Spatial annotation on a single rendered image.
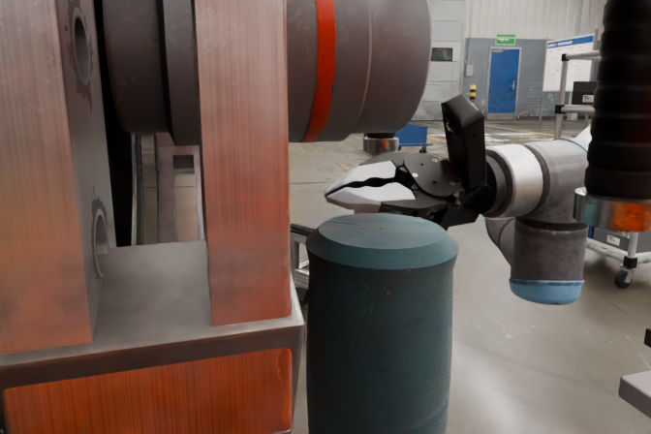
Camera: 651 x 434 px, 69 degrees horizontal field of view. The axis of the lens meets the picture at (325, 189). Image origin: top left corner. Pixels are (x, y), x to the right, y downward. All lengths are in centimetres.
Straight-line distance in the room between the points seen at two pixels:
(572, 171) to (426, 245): 41
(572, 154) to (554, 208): 7
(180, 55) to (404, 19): 15
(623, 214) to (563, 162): 36
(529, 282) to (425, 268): 45
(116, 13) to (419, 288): 23
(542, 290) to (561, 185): 15
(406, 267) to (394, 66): 15
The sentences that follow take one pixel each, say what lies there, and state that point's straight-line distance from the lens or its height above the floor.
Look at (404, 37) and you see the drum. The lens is 34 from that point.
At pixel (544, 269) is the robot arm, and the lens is 68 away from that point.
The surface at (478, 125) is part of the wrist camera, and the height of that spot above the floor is 79.
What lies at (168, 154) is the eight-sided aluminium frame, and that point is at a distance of 59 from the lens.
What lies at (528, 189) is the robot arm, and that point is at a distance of 59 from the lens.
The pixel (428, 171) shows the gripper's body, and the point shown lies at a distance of 54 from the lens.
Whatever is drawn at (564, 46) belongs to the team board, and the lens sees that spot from 1089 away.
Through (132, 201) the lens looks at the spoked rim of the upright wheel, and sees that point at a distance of 57.
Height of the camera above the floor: 82
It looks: 12 degrees down
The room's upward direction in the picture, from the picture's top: straight up
